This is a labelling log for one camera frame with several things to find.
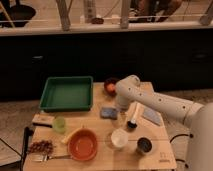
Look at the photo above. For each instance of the seated person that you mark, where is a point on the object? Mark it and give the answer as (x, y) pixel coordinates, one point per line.
(145, 10)

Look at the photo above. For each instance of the blue grey folded cloth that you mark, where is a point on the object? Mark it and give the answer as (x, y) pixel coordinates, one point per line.
(152, 116)

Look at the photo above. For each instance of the orange fruit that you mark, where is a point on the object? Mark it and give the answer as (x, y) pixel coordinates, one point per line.
(110, 87)

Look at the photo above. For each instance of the black round chair base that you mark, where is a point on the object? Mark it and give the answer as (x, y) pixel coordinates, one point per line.
(19, 15)

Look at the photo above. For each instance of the wooden block eraser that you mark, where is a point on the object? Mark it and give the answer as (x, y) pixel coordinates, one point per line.
(42, 120)

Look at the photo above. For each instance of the silver fork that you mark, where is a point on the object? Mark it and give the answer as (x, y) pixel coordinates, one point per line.
(43, 158)

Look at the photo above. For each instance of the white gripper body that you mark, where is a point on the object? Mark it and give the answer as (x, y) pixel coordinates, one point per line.
(122, 103)

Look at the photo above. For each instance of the black table clamp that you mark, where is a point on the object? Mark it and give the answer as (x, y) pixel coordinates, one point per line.
(27, 133)

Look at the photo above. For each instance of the blue sponge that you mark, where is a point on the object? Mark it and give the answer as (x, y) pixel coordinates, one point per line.
(108, 113)

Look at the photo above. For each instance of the orange red bowl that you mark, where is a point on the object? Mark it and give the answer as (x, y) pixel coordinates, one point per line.
(82, 145)

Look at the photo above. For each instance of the dark metal cup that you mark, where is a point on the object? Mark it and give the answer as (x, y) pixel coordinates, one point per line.
(144, 146)

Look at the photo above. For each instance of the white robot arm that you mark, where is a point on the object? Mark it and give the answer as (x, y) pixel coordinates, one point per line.
(197, 117)

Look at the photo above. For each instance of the green plastic tray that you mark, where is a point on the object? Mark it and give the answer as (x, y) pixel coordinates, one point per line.
(62, 94)

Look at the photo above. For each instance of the green plastic cup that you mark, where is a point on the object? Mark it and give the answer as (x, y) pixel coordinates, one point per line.
(58, 125)

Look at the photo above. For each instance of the yellow banana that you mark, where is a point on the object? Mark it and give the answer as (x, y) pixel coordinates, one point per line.
(66, 139)

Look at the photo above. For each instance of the dark maroon bowl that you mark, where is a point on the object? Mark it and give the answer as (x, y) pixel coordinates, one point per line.
(110, 80)

